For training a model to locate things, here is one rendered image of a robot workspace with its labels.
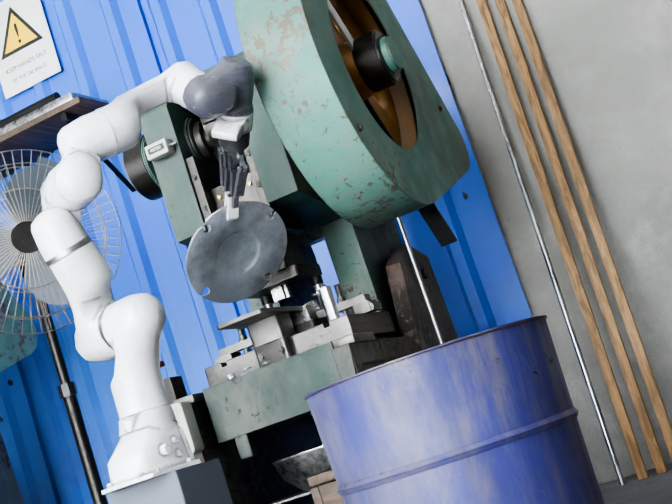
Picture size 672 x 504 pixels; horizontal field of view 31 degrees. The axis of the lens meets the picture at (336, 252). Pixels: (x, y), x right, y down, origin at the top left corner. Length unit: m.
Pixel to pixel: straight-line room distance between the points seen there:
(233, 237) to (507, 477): 1.44
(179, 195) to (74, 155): 0.77
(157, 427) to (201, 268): 0.61
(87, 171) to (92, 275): 0.22
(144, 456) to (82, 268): 0.42
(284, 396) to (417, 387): 1.30
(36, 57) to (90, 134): 2.56
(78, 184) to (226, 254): 0.62
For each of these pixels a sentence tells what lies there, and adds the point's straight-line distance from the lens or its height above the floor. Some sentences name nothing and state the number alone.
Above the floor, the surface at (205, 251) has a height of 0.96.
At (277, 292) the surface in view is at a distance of 3.29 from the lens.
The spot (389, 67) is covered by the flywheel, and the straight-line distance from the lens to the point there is 3.20.
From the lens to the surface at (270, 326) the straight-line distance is 3.13.
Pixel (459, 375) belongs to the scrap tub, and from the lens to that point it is 1.78.
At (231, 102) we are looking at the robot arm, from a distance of 2.81.
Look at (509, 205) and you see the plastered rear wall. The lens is 4.28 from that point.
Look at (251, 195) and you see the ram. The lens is 3.27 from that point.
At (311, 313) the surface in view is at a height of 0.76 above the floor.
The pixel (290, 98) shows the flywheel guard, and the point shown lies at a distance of 2.90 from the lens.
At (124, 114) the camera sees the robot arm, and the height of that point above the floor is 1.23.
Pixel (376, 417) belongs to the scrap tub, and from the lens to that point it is 1.81.
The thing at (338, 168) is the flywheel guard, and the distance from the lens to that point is 2.94.
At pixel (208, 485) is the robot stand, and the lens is 2.59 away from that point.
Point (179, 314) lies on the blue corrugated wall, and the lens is 4.77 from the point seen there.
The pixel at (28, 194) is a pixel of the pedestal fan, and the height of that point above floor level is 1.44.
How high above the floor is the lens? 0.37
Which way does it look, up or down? 9 degrees up
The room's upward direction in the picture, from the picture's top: 19 degrees counter-clockwise
